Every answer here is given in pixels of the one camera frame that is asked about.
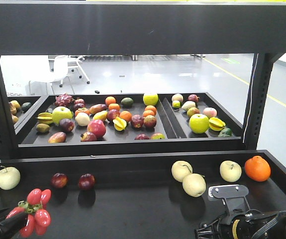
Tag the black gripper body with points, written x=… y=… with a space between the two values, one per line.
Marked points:
x=236 y=207

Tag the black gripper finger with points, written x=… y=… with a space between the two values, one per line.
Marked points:
x=9 y=227

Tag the red cherry tomato bunch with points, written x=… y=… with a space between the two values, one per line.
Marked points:
x=38 y=218

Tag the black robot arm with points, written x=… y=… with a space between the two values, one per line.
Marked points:
x=240 y=221

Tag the orange fruit front tray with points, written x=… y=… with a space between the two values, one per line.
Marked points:
x=258 y=169

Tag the black fruit display stand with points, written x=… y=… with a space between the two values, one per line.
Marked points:
x=135 y=195

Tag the pale pear far left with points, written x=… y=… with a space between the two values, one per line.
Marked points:
x=9 y=178

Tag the pale pear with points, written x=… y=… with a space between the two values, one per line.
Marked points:
x=180 y=169
x=194 y=185
x=230 y=171
x=9 y=178

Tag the pale pear right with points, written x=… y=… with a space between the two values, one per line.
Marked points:
x=230 y=171

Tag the pale pear middle lower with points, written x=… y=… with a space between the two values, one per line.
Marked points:
x=194 y=185

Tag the dark red plum left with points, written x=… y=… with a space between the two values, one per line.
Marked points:
x=59 y=180

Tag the dark red plum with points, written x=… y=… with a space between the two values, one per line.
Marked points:
x=86 y=182
x=59 y=180

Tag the pale pear middle upper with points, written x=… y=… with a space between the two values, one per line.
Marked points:
x=180 y=169

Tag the dark red plum right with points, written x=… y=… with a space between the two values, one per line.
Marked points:
x=86 y=182

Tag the large green apple right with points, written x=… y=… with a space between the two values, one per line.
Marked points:
x=199 y=123

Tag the large green apple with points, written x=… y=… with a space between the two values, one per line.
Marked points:
x=61 y=112
x=199 y=123

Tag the large green apple left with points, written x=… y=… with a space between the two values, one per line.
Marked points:
x=61 y=112

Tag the red apple back tray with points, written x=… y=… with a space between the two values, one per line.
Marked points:
x=97 y=127

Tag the yellow starfruit back tray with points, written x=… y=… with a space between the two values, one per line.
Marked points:
x=119 y=124

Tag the white swivel chair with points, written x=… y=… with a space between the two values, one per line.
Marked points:
x=62 y=64

